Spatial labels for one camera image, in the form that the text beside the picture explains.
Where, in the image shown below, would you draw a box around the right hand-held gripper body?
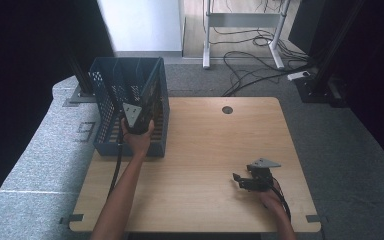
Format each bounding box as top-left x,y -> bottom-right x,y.
245,157 -> 282,193

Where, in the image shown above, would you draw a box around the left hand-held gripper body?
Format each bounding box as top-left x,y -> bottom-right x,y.
121,101 -> 155,136

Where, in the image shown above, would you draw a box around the blue plastic file rack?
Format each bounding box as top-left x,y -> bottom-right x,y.
89,56 -> 171,158

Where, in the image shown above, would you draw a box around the person's right hand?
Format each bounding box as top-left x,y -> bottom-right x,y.
257,179 -> 283,210

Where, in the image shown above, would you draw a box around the person's left hand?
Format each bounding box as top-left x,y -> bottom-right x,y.
120,117 -> 156,157

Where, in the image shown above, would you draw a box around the black metal stand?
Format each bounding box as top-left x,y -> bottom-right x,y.
64,46 -> 97,105
294,0 -> 366,108

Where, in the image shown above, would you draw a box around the white board panel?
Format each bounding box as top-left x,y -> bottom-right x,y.
96,0 -> 185,58

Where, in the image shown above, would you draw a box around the white power strip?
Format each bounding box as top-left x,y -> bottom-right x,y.
286,70 -> 311,82

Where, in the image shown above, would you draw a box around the black curtain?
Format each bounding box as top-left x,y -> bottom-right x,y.
0,0 -> 115,221
343,0 -> 384,168

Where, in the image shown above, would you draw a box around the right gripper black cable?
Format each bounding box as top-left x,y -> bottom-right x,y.
269,179 -> 293,223

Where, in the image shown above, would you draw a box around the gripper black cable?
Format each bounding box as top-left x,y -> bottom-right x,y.
107,131 -> 125,198
269,179 -> 293,223

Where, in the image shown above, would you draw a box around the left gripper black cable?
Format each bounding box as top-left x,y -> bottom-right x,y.
107,131 -> 125,198

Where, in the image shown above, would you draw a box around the black floor cables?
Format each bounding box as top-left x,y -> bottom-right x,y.
209,0 -> 316,98

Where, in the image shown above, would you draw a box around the white metal desk frame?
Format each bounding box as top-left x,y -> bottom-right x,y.
202,0 -> 292,70

